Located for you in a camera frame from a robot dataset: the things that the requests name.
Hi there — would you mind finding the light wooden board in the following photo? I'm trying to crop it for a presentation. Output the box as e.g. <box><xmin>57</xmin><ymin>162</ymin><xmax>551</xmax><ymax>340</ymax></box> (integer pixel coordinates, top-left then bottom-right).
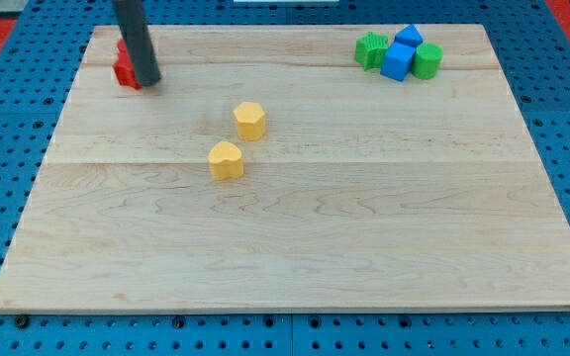
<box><xmin>0</xmin><ymin>25</ymin><xmax>570</xmax><ymax>314</ymax></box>

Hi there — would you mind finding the yellow heart block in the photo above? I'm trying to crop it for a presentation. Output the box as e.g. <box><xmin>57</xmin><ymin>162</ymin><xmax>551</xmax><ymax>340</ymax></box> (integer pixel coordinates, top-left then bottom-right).
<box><xmin>207</xmin><ymin>140</ymin><xmax>244</xmax><ymax>180</ymax></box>

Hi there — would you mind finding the yellow hexagon block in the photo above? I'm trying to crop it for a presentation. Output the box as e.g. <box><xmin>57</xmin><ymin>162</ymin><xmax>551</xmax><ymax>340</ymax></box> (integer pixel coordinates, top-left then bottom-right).
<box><xmin>233</xmin><ymin>102</ymin><xmax>266</xmax><ymax>141</ymax></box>

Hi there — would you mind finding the green star block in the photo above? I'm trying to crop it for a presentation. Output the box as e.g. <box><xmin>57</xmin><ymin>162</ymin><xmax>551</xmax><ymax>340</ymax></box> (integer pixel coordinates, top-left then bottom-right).
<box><xmin>354</xmin><ymin>32</ymin><xmax>388</xmax><ymax>71</ymax></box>

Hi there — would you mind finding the blue cube block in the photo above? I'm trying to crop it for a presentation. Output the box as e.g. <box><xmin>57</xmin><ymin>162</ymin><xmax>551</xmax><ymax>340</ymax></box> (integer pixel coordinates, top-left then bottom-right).
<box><xmin>380</xmin><ymin>42</ymin><xmax>416</xmax><ymax>81</ymax></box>

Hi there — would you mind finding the green cylinder block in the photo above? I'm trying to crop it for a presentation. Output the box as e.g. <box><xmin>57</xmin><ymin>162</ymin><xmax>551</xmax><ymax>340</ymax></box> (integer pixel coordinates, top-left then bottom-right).
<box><xmin>411</xmin><ymin>43</ymin><xmax>443</xmax><ymax>80</ymax></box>

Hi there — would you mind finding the blue triangle block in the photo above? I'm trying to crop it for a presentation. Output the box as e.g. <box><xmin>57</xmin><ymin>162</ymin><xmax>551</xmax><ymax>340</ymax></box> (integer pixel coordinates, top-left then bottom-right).
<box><xmin>394</xmin><ymin>24</ymin><xmax>424</xmax><ymax>47</ymax></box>

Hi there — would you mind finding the red plastic block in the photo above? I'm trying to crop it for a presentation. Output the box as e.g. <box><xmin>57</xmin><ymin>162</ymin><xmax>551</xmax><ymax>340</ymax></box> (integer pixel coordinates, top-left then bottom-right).
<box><xmin>112</xmin><ymin>39</ymin><xmax>141</xmax><ymax>90</ymax></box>

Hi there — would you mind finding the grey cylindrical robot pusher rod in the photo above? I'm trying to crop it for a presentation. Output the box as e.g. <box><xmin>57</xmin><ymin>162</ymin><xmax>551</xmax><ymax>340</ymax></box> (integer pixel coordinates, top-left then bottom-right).
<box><xmin>112</xmin><ymin>0</ymin><xmax>161</xmax><ymax>87</ymax></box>

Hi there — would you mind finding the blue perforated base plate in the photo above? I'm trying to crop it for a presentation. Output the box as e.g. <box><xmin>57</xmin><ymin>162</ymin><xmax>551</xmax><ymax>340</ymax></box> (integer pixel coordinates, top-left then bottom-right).
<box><xmin>0</xmin><ymin>0</ymin><xmax>570</xmax><ymax>355</ymax></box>

